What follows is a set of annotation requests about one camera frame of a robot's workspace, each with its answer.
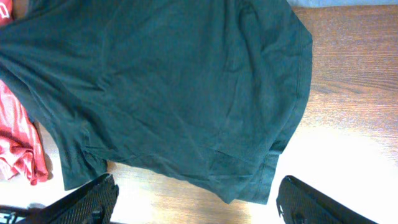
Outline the red soccer t-shirt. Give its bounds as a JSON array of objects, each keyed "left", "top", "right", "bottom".
[{"left": 0, "top": 0, "right": 50, "bottom": 186}]

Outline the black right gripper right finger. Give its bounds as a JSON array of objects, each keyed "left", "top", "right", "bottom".
[{"left": 276, "top": 175, "right": 376, "bottom": 224}]

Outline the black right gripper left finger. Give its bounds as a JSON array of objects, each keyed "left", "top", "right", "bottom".
[{"left": 15, "top": 174, "right": 119, "bottom": 224}]

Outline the dark green t-shirt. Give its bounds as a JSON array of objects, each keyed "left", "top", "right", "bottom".
[{"left": 1, "top": 0, "right": 313, "bottom": 204}]

